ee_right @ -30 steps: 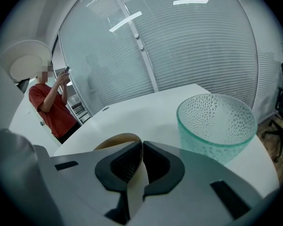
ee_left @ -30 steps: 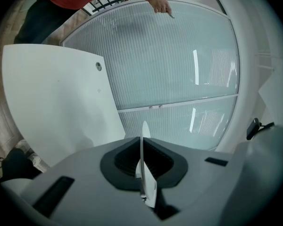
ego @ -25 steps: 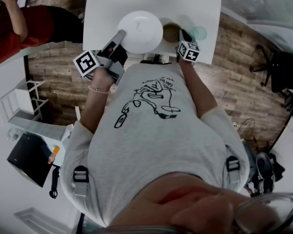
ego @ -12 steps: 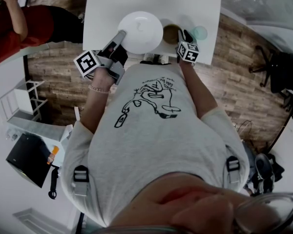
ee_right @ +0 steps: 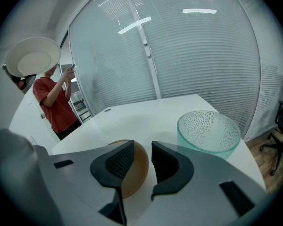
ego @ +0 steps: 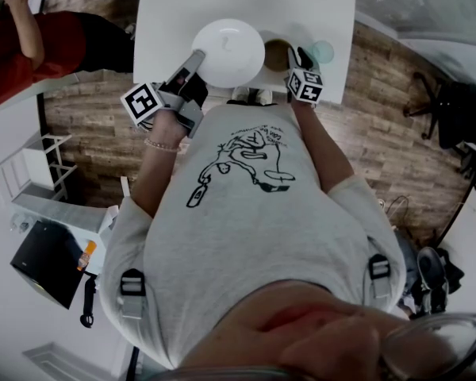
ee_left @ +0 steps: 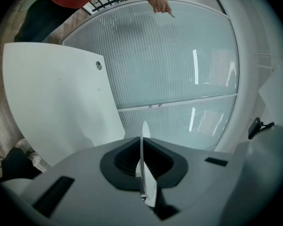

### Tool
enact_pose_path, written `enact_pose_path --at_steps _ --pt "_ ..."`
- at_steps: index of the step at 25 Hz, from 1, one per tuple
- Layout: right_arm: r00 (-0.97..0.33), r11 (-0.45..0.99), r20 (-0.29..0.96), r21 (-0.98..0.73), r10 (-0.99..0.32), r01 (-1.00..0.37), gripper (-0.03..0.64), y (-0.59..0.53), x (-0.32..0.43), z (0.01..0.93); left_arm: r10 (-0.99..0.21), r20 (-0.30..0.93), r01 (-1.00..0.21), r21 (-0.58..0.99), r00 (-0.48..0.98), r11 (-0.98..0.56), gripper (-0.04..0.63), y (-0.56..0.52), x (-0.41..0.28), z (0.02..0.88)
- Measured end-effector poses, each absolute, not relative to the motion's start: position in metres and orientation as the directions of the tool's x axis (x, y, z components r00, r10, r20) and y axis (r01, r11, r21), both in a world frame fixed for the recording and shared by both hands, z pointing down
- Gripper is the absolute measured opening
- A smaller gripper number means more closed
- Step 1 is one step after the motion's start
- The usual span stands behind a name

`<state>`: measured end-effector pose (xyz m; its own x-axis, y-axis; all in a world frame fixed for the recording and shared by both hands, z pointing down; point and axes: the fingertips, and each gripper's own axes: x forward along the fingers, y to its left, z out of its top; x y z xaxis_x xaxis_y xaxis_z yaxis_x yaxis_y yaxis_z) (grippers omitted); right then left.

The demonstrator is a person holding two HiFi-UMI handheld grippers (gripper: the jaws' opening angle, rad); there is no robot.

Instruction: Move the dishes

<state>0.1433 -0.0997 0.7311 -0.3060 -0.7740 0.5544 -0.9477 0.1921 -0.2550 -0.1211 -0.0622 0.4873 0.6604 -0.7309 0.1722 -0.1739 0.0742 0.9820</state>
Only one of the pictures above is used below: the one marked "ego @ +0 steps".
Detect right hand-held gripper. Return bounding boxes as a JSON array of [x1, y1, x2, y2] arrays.
[[286, 46, 325, 105]]

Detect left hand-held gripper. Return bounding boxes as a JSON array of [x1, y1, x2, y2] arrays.
[[120, 50, 209, 138]]

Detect brown wooden bowl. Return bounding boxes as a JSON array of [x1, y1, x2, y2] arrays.
[[263, 37, 293, 73]]

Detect white bowl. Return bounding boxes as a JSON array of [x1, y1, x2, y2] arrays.
[[190, 17, 266, 90]]

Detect person's right forearm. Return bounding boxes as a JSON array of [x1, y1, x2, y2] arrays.
[[291, 101, 356, 194]]

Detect person's left forearm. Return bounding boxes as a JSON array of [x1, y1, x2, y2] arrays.
[[131, 109, 191, 218]]

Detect grey printed t-shirt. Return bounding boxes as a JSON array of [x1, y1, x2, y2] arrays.
[[98, 103, 406, 372]]

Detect black office chair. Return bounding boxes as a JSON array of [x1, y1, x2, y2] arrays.
[[403, 71, 476, 150]]

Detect white side table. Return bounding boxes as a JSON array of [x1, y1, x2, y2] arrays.
[[10, 194, 120, 275]]

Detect white shelf rack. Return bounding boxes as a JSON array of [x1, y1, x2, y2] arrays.
[[0, 133, 77, 202]]

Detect orange bottle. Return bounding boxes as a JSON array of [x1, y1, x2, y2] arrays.
[[76, 240, 98, 272]]

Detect clear plastic packaging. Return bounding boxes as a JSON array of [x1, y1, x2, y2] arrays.
[[10, 212, 31, 233]]

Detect black box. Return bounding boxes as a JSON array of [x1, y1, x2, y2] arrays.
[[10, 220, 89, 311]]

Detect person's face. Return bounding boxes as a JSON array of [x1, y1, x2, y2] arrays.
[[178, 283, 461, 381]]

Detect clear-framed eyeglasses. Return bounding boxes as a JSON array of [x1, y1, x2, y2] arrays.
[[380, 311, 476, 381]]

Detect pale bead bracelet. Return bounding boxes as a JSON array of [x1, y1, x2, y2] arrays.
[[144, 137, 182, 154]]

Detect black floor cable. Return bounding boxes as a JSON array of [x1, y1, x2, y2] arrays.
[[384, 194, 409, 221]]

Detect grey strap black buckle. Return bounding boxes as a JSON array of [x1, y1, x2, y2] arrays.
[[367, 253, 390, 299], [120, 267, 147, 319]]

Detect black handle tool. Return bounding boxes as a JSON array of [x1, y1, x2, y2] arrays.
[[80, 274, 98, 329]]

